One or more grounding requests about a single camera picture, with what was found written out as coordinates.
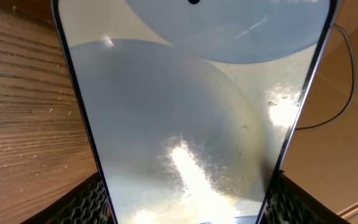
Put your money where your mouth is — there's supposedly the blue Samsung Galaxy smartphone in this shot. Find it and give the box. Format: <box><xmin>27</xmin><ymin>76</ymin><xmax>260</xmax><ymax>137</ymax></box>
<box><xmin>51</xmin><ymin>0</ymin><xmax>337</xmax><ymax>223</ymax></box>

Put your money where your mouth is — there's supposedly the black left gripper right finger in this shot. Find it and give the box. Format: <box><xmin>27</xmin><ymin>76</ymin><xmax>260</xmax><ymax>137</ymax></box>
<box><xmin>261</xmin><ymin>170</ymin><xmax>349</xmax><ymax>224</ymax></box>

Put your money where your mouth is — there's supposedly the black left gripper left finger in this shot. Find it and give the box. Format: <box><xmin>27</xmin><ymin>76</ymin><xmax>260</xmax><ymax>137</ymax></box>
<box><xmin>22</xmin><ymin>172</ymin><xmax>112</xmax><ymax>224</ymax></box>

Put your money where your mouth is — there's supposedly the black USB charging cable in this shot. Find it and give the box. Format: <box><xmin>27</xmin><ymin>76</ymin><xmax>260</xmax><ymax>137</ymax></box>
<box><xmin>294</xmin><ymin>23</ymin><xmax>357</xmax><ymax>131</ymax></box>

